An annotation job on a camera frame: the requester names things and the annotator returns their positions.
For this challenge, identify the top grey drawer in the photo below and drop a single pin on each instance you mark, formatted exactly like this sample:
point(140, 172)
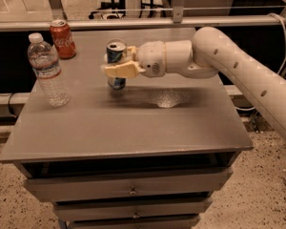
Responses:
point(128, 185)

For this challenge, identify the middle grey drawer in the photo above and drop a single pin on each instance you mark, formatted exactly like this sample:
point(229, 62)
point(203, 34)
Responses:
point(133, 209)

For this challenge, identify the bottom grey drawer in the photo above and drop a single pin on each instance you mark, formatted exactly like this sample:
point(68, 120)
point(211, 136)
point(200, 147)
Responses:
point(169, 222)

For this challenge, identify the grey drawer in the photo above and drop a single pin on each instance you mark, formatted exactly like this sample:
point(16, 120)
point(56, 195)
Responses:
point(128, 185)
point(169, 222)
point(133, 209)

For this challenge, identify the red coca-cola can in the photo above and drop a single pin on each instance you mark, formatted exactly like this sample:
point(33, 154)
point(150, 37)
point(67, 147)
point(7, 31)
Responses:
point(62, 39)

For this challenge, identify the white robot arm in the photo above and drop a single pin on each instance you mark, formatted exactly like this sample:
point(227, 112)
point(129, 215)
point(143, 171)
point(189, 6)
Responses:
point(209, 52)

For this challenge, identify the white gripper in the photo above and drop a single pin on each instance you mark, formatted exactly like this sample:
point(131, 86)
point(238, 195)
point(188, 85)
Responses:
point(151, 58)

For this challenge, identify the metal railing frame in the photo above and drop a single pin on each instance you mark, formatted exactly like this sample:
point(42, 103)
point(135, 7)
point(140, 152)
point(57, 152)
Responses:
point(36, 15)

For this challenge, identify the clear plastic water bottle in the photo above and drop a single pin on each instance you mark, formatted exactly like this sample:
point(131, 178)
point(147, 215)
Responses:
point(45, 64)

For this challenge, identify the blue silver redbull can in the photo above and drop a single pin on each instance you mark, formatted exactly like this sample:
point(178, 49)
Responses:
point(116, 50)

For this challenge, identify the grey drawer cabinet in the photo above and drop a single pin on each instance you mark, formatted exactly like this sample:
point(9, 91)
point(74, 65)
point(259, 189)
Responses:
point(153, 125)

